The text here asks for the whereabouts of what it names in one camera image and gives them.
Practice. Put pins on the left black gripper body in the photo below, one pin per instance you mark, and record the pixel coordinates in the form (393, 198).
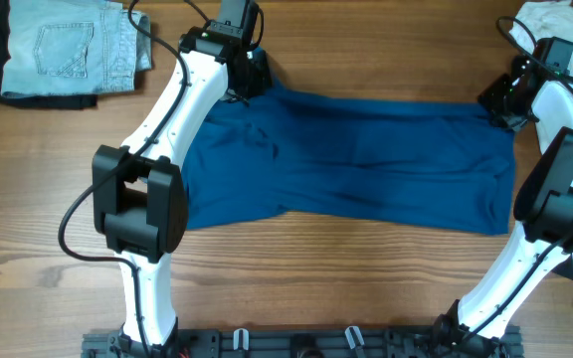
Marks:
(257, 78)

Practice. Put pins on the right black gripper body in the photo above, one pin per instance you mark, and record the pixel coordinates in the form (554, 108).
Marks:
(503, 106)

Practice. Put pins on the dark blue polo shirt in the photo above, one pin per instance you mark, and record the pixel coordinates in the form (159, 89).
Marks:
(429, 164)

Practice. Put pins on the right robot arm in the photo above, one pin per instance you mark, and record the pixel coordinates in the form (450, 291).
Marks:
(483, 312)

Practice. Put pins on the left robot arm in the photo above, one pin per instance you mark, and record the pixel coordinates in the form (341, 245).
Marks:
(140, 205)

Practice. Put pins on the light blue denim shorts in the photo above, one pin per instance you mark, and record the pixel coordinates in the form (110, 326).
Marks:
(70, 47)

